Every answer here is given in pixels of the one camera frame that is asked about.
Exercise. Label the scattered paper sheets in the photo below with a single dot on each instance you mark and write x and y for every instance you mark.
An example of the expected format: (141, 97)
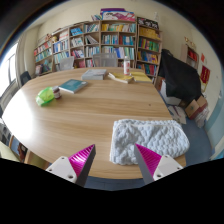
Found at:
(178, 114)

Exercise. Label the small jar with dark lid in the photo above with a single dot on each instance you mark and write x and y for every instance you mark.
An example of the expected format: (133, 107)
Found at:
(57, 93)

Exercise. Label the black sign board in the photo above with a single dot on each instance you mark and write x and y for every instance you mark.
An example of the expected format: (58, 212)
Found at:
(147, 22)

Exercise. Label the brown cardboard box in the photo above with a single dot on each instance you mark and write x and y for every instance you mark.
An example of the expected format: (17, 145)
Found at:
(196, 107)

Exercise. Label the white storage box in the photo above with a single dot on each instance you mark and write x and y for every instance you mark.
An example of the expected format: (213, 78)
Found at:
(168, 96)

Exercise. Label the colourful posters stack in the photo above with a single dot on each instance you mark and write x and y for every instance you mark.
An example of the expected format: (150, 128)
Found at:
(116, 15)

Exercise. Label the small wooden wall shelf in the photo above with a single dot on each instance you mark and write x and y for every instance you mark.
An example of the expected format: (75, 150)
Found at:
(190, 56)

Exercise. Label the grey book stack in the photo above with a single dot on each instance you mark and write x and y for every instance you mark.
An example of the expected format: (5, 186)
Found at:
(94, 74)

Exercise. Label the teal book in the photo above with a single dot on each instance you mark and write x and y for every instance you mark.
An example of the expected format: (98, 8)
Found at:
(72, 86)

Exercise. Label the yellow-green chair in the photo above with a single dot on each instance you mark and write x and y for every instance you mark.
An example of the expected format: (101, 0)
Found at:
(6, 151)

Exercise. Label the wooden bookshelf unit with books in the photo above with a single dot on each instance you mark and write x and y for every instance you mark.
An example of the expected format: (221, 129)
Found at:
(113, 40)

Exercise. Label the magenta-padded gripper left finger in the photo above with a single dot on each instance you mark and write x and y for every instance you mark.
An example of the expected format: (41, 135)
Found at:
(61, 168)

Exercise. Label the dark office chair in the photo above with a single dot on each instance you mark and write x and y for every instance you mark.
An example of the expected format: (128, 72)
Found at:
(25, 77)

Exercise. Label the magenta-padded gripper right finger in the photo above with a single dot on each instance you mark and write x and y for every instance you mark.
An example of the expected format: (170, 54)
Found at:
(166, 165)

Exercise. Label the beige curtain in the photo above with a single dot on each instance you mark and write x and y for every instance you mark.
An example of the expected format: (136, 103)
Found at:
(20, 56)

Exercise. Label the black cloth cover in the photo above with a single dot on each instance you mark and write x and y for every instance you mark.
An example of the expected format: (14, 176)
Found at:
(180, 76)

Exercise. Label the green plastic bag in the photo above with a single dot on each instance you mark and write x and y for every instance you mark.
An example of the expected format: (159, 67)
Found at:
(44, 96)

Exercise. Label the red wall banner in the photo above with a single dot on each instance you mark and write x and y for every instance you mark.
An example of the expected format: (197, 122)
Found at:
(205, 74)

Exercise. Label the grey mesh office chair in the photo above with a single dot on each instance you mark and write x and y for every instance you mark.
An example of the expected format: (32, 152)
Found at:
(105, 60)
(65, 64)

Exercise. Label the yellow book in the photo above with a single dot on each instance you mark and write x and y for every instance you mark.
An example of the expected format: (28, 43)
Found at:
(120, 77)

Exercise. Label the white plastic bag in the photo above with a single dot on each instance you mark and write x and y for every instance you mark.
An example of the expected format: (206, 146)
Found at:
(202, 118)

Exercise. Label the bright window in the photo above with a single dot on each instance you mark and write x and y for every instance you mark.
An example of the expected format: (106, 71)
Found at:
(8, 70)

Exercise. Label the white knitted towel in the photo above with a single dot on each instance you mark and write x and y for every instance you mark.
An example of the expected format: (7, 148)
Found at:
(150, 136)

